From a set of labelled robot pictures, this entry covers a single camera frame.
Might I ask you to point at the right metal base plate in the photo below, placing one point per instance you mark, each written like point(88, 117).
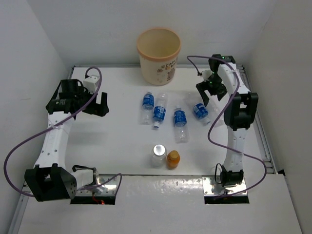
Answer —
point(211, 188)

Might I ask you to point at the metal base plate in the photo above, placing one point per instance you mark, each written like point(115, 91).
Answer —
point(106, 186)
point(211, 188)

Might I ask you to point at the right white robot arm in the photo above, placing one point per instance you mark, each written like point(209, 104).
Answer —
point(239, 112)

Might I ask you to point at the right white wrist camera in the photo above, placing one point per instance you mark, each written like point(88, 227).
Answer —
point(207, 74)

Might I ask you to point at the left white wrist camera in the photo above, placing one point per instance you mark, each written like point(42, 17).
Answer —
point(91, 83)

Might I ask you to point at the clear jar white lid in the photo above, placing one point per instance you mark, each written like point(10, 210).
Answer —
point(159, 154)

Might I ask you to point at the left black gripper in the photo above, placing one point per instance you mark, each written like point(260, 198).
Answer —
point(100, 109)

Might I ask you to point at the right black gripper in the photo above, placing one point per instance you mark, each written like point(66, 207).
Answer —
point(204, 86)

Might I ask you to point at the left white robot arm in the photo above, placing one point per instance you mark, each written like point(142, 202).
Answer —
point(48, 179)

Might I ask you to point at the clear unlabelled plastic bottle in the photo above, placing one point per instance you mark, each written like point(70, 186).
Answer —
point(209, 113)

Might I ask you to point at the orange juice bottle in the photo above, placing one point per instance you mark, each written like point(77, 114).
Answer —
point(172, 159)

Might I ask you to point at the blue label bottle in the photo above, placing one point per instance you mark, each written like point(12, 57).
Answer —
point(197, 107)
point(147, 108)
point(180, 125)
point(159, 110)

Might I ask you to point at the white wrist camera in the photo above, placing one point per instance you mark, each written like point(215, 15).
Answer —
point(207, 74)
point(91, 83)

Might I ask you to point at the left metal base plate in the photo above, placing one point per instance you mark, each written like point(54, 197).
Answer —
point(106, 186)

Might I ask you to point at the beige plastic waste bin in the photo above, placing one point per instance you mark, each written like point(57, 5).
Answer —
point(158, 50)

